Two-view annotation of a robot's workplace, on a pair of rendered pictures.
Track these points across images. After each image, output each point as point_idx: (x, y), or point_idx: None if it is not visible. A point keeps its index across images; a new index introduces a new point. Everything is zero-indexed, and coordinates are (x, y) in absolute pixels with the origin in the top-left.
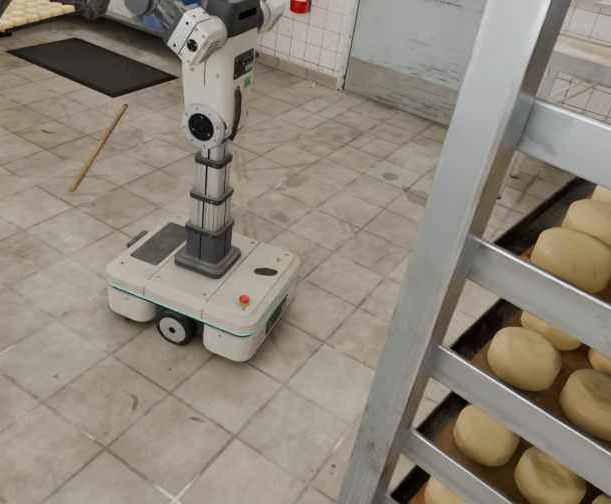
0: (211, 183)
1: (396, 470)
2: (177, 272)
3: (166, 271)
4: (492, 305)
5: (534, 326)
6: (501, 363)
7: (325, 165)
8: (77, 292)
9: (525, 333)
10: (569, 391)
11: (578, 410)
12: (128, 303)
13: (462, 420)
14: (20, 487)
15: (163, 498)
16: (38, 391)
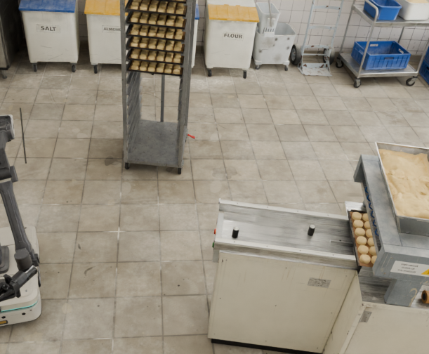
0: None
1: (54, 187)
2: (15, 265)
3: (17, 270)
4: (173, 13)
5: (173, 11)
6: (182, 12)
7: None
8: (31, 352)
9: (177, 10)
10: (182, 9)
11: (183, 9)
12: (39, 293)
13: (180, 24)
14: (152, 271)
15: (121, 234)
16: (111, 303)
